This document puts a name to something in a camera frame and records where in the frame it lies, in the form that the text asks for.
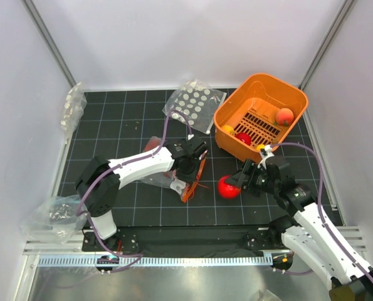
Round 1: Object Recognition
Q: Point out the white dotted zip bag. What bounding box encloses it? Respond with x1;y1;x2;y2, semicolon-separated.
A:
162;79;227;134

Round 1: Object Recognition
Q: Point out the toy peach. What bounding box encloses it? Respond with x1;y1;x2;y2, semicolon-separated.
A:
275;108;295;127

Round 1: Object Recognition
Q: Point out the purple cable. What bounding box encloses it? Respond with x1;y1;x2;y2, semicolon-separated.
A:
76;109;195;273
263;142;373;298

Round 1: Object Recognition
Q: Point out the small red toy fruit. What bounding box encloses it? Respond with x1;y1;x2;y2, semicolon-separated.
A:
235;132;251;145

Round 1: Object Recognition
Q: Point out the blue zip clear bag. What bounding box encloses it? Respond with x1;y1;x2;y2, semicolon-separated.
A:
21;195;87;245

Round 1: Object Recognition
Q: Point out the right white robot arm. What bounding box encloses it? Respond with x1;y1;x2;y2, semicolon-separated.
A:
225;155;373;300

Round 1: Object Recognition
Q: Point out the red toy apple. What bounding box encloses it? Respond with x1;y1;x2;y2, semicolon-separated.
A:
217;175;241;199

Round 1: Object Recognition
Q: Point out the clear bag at wall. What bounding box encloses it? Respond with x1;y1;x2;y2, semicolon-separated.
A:
60;82;87;139

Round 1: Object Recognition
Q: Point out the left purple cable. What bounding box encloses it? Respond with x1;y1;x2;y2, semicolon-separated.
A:
76;109;195;273

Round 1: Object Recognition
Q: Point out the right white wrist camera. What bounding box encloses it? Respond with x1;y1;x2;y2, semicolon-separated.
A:
258;145;274;169

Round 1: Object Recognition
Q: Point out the red toy lobster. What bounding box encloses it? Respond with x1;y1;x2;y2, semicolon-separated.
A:
145;137;174;177

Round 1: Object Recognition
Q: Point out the orange zip top bag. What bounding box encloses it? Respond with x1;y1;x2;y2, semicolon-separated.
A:
141;135;207;203

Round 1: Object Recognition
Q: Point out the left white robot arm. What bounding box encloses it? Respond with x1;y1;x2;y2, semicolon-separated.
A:
75;135;208;251

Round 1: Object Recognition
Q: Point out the orange plastic basket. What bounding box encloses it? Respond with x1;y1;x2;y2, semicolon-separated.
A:
214;73;308;163

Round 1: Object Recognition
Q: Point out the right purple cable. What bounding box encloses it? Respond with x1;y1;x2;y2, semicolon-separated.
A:
263;142;373;298

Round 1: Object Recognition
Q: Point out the slotted cable duct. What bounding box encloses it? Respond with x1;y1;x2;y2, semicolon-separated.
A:
38;254;273;268

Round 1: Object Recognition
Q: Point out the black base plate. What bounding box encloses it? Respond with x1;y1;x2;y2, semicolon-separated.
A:
81;224;306;255

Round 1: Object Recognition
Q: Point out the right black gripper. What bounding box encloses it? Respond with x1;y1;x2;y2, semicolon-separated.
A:
225;158;279;198

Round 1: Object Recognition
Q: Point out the yellow toy fruit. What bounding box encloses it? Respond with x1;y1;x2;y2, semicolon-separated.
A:
256;144;266;151
221;125;234;135

